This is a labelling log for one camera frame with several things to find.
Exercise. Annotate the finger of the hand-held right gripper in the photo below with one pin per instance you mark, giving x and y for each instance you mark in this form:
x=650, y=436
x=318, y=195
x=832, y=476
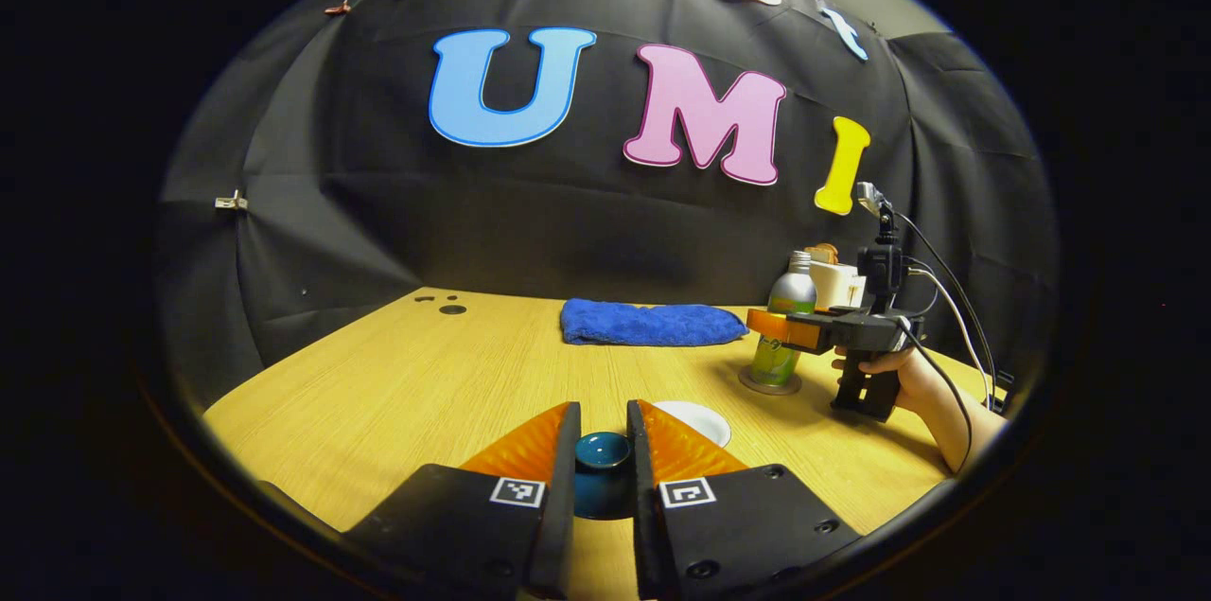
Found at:
x=771, y=327

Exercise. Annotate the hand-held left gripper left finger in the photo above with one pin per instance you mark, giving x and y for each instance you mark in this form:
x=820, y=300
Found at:
x=566, y=487

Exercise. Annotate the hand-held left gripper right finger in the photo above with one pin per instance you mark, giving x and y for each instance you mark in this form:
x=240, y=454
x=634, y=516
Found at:
x=641, y=487

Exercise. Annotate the silver green water bottle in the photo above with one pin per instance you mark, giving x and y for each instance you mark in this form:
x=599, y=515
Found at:
x=785, y=298

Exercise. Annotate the teal teacup lid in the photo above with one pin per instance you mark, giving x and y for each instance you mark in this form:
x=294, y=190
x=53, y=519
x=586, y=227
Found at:
x=603, y=451

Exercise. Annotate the round brown coaster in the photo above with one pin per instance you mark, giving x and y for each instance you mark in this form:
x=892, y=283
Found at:
x=768, y=386

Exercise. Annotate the white and teal teacup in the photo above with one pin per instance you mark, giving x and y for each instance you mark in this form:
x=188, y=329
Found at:
x=700, y=419

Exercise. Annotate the white toaster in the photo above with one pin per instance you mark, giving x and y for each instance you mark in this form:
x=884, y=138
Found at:
x=833, y=284

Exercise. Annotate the bread slice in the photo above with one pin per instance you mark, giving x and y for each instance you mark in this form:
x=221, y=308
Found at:
x=823, y=253

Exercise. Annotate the blue towel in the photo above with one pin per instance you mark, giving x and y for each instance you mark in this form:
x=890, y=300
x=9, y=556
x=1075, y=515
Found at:
x=653, y=324

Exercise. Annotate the black backdrop cloth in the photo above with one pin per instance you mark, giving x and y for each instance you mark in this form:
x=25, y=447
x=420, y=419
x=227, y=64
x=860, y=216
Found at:
x=426, y=222

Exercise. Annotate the silver metal clip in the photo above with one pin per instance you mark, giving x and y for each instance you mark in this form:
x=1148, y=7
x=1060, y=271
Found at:
x=231, y=201

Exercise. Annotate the copper clip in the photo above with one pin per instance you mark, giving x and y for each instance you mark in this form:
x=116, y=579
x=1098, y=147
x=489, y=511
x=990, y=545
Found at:
x=338, y=8

